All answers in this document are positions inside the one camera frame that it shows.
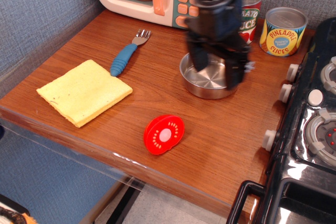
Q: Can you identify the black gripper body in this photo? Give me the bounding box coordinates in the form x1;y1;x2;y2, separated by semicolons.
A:
186;0;253;73

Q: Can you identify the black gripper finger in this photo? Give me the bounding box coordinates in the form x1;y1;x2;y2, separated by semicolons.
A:
225;59;247;90
187;39;208;72

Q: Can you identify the small metal pot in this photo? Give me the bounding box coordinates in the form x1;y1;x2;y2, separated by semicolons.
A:
180;54;237;100

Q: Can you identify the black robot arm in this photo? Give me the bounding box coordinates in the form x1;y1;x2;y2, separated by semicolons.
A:
185;0;250;89

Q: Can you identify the yellow folded cloth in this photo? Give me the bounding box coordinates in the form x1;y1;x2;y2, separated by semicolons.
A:
36;60;133;128

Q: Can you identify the tomato sauce can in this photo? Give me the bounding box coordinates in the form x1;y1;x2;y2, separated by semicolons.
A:
239;0;262;44

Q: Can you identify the white stove knob middle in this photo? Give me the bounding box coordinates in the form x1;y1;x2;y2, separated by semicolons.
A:
278;84;292;103

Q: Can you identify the white stove knob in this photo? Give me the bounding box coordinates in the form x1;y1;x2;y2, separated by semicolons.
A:
286;64;300;82
278;84;292;103
262;130;277;152

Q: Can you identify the white stove knob upper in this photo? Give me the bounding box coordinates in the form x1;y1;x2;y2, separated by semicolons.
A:
286;64;300;82

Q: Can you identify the pineapple slices can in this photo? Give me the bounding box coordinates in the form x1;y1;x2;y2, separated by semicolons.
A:
259;7;308;57

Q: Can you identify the white stove knob lower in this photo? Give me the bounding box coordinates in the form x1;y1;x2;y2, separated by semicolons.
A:
262;130;277;152

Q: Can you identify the red toy tomato half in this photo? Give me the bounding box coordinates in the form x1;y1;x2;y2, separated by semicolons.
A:
143;115;185;155

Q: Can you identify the black toy stove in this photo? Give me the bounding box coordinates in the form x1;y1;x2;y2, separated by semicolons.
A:
227;18;335;223

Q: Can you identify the orange fuzzy object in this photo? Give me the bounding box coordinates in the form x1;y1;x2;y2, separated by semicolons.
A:
1;207;37;224

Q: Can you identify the blue handled fork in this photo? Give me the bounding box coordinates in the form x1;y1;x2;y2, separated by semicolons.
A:
110;29;151;77

